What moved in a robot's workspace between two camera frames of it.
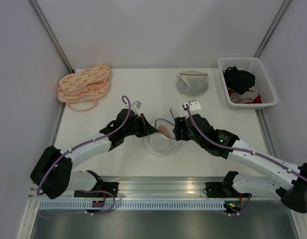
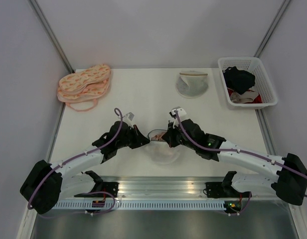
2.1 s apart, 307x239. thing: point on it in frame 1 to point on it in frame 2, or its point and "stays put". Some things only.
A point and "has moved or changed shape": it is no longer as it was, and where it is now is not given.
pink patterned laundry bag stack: [88, 84] stays put
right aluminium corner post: [271, 29] stays put
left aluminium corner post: [36, 7] stays put
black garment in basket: [239, 81] stays put
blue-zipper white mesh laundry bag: [163, 142] has moved or changed shape
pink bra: [162, 129] to [158, 137]
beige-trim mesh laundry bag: [192, 84] stays put
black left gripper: [146, 128] to [139, 139]
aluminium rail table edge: [155, 187] stays put
